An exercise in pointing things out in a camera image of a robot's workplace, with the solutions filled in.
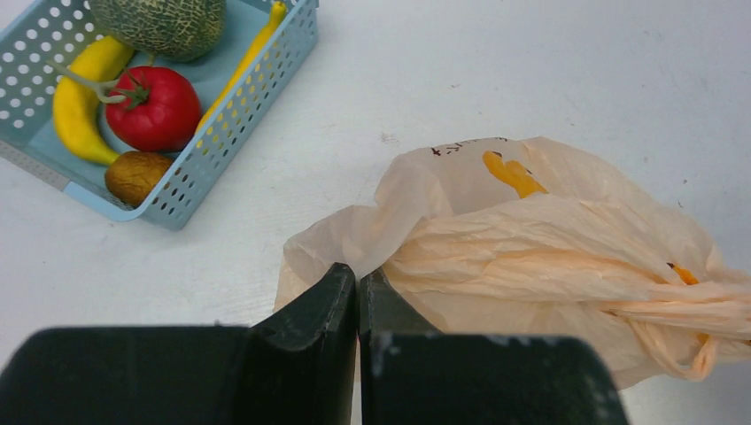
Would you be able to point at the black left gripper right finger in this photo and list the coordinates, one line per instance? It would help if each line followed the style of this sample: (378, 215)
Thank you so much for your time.
(413, 373)

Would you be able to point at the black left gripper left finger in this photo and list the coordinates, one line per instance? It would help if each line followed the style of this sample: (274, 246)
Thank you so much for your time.
(295, 367)

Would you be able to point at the orange translucent plastic bag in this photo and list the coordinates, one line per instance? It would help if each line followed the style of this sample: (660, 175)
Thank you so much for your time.
(537, 237)

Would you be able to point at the brown fake kiwi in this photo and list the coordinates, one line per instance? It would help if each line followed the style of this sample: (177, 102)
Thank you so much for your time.
(134, 174)

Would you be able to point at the red fake tomato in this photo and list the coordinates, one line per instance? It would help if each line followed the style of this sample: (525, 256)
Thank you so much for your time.
(160, 112)

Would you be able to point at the yellow fake banana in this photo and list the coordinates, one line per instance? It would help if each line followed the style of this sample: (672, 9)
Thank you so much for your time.
(79, 93)

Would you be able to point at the green netted melon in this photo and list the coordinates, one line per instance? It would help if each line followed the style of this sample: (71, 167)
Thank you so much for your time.
(177, 30)

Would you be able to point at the thin yellow chili pepper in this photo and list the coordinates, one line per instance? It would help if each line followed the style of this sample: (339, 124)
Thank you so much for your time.
(277, 14)

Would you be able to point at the light blue perforated basket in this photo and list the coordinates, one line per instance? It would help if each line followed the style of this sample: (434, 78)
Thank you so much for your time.
(60, 30)

